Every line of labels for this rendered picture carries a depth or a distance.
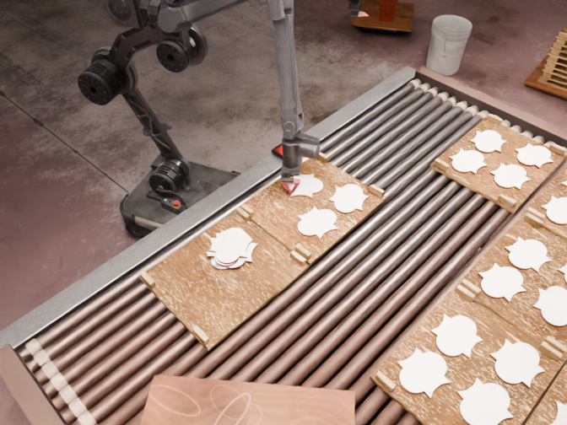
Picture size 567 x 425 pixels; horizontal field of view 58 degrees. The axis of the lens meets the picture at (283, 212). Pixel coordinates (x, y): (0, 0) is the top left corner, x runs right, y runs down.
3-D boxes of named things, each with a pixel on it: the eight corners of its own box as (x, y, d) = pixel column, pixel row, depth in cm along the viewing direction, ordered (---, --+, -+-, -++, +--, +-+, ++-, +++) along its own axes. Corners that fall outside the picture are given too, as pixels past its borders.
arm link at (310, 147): (293, 115, 174) (284, 121, 167) (325, 121, 171) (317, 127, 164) (289, 148, 179) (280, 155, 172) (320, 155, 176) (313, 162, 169)
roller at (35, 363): (28, 365, 147) (22, 358, 143) (421, 88, 238) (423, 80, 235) (36, 378, 145) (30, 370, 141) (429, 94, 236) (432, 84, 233)
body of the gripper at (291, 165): (301, 158, 184) (300, 142, 179) (299, 177, 177) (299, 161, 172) (283, 157, 185) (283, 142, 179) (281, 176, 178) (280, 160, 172)
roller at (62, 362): (36, 377, 144) (30, 370, 141) (429, 93, 236) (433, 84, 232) (45, 390, 142) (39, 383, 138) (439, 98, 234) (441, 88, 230)
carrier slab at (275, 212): (237, 211, 181) (237, 208, 180) (314, 156, 201) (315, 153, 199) (310, 266, 164) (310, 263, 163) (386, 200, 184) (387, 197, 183)
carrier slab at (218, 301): (139, 279, 162) (138, 277, 160) (237, 212, 181) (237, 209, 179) (208, 352, 144) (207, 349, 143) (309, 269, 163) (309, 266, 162)
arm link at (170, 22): (284, -38, 157) (272, -40, 148) (297, 8, 161) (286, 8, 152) (170, 11, 176) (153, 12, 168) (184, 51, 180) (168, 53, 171)
